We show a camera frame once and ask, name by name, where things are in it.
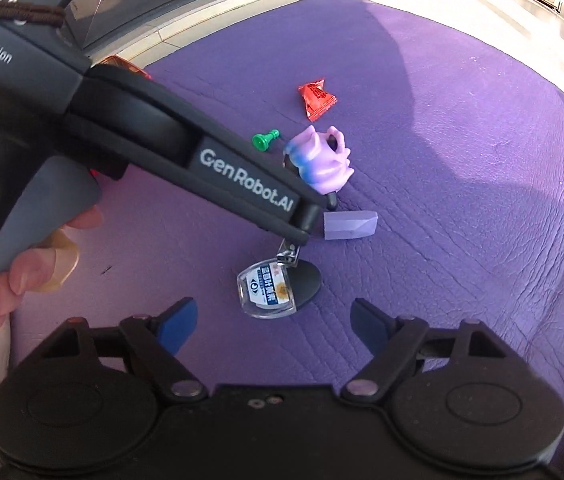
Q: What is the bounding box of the brown braided cord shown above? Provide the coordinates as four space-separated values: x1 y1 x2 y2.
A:
0 0 67 26

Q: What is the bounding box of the red snack packet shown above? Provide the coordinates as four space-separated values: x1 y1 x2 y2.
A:
297 79 337 122

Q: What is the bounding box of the green pawn piece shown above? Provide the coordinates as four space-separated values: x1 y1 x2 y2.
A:
252 129 281 152

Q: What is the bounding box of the tan translucent object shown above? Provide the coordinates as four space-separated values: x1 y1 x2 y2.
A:
36 230 81 294

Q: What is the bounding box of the keychain with clear tag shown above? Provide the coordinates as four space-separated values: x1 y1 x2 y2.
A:
237 237 323 321

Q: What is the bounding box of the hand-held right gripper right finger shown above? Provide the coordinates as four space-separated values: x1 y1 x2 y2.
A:
342 298 513 402

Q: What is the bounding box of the purple mat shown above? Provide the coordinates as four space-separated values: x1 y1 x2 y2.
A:
6 0 564 396

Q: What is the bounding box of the sliding glass door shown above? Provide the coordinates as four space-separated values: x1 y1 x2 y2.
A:
59 0 313 53

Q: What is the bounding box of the person's left hand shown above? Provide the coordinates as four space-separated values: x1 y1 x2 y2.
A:
0 152 104 333

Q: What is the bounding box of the lilac eraser block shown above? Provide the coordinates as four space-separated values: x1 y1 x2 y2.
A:
323 210 379 242

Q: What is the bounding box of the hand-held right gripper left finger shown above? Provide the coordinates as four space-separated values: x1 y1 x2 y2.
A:
36 297 207 402

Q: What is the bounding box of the purple and black toy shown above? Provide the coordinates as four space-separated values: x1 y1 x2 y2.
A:
282 125 355 212

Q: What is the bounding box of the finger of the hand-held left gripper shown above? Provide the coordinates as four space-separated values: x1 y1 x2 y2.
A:
182 132 329 247

